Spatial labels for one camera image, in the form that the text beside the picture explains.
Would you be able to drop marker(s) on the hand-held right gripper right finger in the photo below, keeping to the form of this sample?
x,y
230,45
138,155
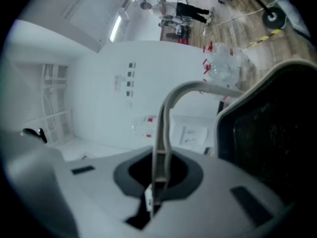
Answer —
x,y
210,195

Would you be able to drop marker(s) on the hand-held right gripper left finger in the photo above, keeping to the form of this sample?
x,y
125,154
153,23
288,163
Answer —
x,y
86,197

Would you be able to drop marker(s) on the black baseboard panel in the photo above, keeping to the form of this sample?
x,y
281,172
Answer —
x,y
220,107

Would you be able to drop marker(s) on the large clear jug red label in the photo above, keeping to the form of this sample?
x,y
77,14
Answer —
x,y
143,126

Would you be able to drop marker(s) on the white shelving rack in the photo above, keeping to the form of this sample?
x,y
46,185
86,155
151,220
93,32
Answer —
x,y
53,103

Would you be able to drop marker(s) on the yellow black striped floor tape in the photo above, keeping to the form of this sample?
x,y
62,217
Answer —
x,y
265,37

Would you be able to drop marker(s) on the ceiling light strip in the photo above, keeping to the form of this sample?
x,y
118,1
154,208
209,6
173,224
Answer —
x,y
115,29

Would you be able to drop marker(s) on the black round-base stand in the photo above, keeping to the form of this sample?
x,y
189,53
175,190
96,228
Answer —
x,y
278,21

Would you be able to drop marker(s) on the dark square wall plate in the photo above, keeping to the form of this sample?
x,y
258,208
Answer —
x,y
129,93
131,74
129,83
132,65

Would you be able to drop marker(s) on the white paper wall sign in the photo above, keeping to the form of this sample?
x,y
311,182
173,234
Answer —
x,y
117,83

